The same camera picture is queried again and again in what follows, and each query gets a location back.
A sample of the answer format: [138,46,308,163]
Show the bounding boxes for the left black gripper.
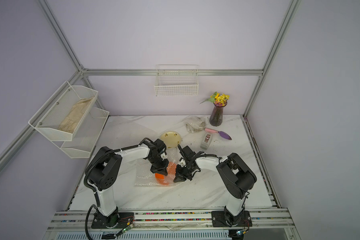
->
[148,155,169,176]

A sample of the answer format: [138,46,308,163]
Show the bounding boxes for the orange dinner plate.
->
[155,162,177,186]

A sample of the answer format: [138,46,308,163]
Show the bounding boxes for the clear bubble wrap sheet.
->
[135,147,181,188]
[184,116,207,133]
[96,116,157,150]

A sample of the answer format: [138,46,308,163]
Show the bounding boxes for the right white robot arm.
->
[174,145,257,227]

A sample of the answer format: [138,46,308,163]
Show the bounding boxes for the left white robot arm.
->
[83,138,169,228]

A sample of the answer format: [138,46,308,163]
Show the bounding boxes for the purple glass vase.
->
[209,103,227,127]

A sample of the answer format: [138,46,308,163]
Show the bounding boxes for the lower white mesh shelf bin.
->
[61,107,109,159]

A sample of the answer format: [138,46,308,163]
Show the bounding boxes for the yellow artificial flowers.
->
[201,92,230,107]

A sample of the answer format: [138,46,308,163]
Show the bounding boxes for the beige cloth in bin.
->
[58,97,93,134]

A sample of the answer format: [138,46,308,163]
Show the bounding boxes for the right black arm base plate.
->
[211,210,253,228]

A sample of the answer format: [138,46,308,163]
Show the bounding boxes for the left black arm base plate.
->
[91,211,135,229]

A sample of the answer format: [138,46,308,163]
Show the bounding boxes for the white wire wall basket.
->
[154,65,199,97]

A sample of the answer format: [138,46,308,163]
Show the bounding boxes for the aluminium front rail frame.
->
[47,209,296,232]

